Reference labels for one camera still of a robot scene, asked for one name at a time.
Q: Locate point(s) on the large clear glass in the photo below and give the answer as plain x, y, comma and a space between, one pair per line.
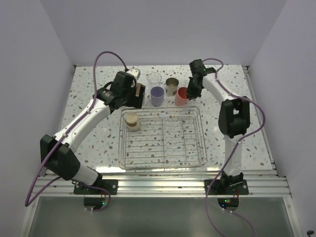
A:
154, 79

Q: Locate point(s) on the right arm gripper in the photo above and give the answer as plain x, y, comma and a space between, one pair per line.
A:
190, 94

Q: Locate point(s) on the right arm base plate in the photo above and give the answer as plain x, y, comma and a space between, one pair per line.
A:
238, 189

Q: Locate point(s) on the coral red plastic cup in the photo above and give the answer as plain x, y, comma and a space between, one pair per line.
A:
181, 98

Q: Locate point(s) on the purple plastic cup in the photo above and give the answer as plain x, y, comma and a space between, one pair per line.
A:
157, 96

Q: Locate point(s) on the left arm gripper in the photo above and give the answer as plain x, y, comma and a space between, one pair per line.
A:
138, 98

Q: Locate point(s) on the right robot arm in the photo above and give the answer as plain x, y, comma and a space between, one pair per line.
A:
233, 122

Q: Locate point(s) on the steel cork-band cup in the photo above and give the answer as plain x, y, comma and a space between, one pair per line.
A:
132, 121
171, 86

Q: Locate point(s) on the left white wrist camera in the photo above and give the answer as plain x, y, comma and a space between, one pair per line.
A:
134, 72

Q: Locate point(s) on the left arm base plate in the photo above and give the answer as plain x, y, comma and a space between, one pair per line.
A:
101, 187

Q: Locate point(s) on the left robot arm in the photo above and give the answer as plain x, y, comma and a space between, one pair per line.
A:
58, 151

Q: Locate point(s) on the wire dish rack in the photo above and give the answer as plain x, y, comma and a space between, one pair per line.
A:
168, 137

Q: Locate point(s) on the aluminium rail frame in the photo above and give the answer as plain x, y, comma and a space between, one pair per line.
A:
267, 210

